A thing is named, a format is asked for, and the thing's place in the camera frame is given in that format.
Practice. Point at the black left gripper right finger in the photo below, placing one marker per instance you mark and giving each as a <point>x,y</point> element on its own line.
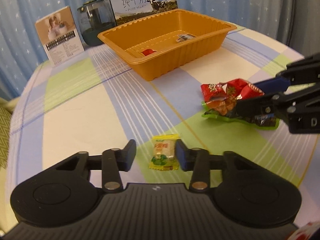
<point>200,162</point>

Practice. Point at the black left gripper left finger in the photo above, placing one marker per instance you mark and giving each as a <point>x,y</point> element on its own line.
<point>111,162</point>

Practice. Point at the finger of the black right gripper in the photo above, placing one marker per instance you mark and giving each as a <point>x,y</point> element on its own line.
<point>259,106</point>
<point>273,85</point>

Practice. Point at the green snack packet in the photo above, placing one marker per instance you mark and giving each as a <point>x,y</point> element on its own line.
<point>262,123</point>

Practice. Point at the yellow green candy packet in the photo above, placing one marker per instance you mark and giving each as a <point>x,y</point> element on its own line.
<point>163,157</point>

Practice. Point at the red snack wrapper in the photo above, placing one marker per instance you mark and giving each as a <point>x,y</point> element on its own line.
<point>222,97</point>

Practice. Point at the plaid tablecloth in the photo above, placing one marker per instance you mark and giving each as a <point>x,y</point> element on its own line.
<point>95,101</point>

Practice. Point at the blue star curtain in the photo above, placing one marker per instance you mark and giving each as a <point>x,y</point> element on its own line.
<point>292,22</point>

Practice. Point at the dark wrapped candy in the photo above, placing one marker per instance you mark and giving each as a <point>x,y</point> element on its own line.
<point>184,37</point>

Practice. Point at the small red candy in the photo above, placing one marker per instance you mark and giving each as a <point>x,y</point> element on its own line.
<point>148,51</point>

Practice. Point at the green zigzag cushion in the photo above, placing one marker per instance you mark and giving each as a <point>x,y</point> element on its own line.
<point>5,118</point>

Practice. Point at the orange plastic tray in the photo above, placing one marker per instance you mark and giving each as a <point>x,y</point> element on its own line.
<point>159,32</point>

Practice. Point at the small white product box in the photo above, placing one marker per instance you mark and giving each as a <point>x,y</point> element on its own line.
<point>59,36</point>

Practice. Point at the dark green glass jar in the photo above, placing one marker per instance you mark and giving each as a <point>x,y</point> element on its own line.
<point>94,17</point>

